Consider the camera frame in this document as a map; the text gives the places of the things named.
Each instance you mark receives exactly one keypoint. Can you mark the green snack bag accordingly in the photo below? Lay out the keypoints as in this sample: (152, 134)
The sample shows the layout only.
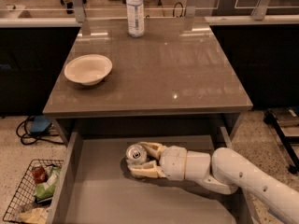
(45, 190)

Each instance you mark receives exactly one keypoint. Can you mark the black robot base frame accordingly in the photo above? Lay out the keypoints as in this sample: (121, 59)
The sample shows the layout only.
(285, 123)

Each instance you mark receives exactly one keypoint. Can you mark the silver green 7up can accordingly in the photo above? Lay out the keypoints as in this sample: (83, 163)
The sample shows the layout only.
(136, 155)

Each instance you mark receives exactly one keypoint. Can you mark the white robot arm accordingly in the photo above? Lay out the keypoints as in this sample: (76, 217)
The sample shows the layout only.
(224, 171)

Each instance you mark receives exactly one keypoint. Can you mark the grey cabinet table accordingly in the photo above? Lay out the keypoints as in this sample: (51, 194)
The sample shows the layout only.
(173, 84)

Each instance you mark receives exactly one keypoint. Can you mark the clear plastic water bottle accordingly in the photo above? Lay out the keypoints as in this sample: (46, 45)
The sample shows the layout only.
(135, 17)

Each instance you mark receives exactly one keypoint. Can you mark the yellow chip bag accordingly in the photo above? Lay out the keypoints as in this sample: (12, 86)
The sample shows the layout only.
(34, 216)

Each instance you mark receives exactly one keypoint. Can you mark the black wire basket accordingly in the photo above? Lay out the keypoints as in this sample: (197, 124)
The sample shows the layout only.
(25, 192)

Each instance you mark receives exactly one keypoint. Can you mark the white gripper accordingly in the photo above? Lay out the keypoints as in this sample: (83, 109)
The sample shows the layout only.
(174, 163)

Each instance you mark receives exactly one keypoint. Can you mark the red brown snack packet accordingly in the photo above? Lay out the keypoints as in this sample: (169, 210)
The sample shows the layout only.
(39, 173)

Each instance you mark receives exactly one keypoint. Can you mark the grey open top drawer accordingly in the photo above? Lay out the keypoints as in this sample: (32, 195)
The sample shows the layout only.
(95, 187)

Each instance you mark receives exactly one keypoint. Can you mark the white paper bowl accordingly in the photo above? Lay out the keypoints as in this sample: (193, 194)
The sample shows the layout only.
(88, 69)

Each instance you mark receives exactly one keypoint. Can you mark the blue foot pedal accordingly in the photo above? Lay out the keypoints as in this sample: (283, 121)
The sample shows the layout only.
(40, 125)

